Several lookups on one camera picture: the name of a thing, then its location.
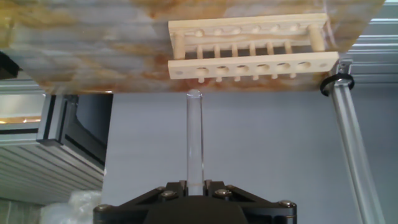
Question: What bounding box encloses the clear glass test tube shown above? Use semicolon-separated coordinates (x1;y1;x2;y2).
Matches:
185;89;205;197

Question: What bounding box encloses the wooden test tube rack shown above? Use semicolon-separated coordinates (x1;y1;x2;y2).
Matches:
167;12;340;84

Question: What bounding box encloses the aluminium profile frame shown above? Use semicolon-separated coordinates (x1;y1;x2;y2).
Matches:
0;77;114;206

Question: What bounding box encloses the aluminium frame pole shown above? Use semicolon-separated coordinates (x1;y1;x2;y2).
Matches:
328;58;388;224

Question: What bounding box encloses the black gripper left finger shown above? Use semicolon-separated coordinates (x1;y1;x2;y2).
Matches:
93;179;188;224

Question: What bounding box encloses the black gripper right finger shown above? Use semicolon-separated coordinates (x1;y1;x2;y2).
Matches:
203;179;298;224

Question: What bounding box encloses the orange marble pattern mat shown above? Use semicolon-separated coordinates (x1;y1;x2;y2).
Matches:
0;0;386;95

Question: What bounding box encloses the black ring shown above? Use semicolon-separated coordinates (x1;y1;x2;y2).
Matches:
319;72;356;97

